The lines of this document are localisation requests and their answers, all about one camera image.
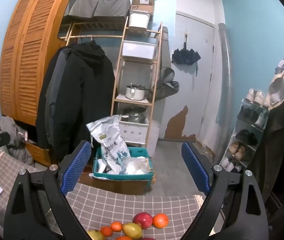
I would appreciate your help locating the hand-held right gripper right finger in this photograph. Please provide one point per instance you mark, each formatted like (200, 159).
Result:
(195, 166)

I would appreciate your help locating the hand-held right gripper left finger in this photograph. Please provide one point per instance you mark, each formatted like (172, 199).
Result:
(76, 167)

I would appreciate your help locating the small tangerine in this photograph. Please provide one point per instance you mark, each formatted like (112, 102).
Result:
(116, 226)
(106, 231)

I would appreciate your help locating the red apple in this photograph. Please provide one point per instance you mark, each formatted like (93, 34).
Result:
(143, 219)

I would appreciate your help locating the grey crumpled jacket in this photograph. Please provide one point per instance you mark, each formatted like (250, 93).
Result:
(9, 132)

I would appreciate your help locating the wooden drawer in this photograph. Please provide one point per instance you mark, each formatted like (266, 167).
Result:
(39, 153)

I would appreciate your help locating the white rice bag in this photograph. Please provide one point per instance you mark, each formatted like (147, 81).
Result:
(111, 140)

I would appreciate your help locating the teal plastic basket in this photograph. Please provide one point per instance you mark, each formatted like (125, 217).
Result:
(122, 176)

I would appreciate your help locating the shoe rack with shoes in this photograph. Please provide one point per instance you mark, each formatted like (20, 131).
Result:
(239, 150)

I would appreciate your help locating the large cardboard box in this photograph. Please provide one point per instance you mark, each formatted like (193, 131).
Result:
(122, 187)

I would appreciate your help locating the white foam box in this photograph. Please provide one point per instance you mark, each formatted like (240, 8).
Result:
(152, 140)

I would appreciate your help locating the clear plastic bags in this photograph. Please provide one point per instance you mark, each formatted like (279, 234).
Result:
(137, 166)

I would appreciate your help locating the white patterned bin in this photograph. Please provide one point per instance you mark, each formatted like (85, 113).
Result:
(133, 133)

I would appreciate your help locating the yellow green mango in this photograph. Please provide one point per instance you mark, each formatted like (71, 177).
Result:
(132, 230)
(95, 236)

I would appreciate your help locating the black hooded jacket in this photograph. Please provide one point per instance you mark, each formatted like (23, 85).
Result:
(86, 92)

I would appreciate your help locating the steel pot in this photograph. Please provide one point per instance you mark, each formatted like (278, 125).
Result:
(133, 115)

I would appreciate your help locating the white door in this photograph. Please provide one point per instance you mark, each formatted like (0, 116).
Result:
(197, 87)

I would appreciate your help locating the dark grey coat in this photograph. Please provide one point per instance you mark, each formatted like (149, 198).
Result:
(53, 85)

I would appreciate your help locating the grey hanging bag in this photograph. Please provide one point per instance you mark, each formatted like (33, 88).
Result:
(167, 82)

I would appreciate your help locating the dark brown cloth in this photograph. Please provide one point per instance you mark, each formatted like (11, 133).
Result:
(282, 142)

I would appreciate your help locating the metal pipe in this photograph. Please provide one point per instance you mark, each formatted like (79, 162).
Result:
(225, 80)

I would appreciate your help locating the wooden louvered wardrobe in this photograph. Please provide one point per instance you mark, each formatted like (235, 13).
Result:
(26, 55)

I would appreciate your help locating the white cooking pot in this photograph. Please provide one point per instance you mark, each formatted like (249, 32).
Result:
(135, 93)

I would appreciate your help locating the dark folded umbrella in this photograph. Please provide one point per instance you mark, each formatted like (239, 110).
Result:
(185, 55)

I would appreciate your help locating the white plastic bin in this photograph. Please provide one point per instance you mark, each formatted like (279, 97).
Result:
(138, 20)
(138, 50)

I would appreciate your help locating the wooden clothes rack shelf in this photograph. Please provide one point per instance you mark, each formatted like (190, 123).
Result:
(99, 25)

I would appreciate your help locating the grey fabric storage bag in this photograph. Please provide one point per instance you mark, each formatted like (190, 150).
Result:
(84, 5)
(114, 5)

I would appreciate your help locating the small cardboard box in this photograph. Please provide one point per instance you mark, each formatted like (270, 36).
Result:
(143, 1)
(142, 8)

